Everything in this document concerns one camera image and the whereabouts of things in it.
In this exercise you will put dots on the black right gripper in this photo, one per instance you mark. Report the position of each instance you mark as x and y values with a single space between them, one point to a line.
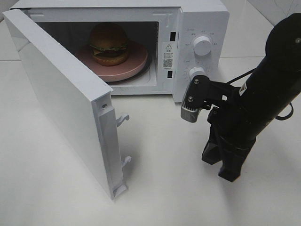
232 136

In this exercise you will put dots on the white microwave knob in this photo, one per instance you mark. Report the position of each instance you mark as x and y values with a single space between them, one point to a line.
195 71
202 45

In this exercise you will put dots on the pink round plate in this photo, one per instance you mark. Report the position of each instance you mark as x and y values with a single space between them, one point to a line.
133 65

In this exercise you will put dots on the white microwave door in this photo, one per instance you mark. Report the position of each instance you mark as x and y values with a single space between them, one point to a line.
75 99

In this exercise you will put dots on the toy burger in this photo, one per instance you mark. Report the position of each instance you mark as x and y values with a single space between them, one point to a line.
109 43

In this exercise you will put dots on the white warning label sticker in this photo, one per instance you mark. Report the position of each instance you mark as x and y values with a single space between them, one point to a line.
168 49

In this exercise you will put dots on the white microwave oven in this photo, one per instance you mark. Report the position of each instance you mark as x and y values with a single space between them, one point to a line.
147 22

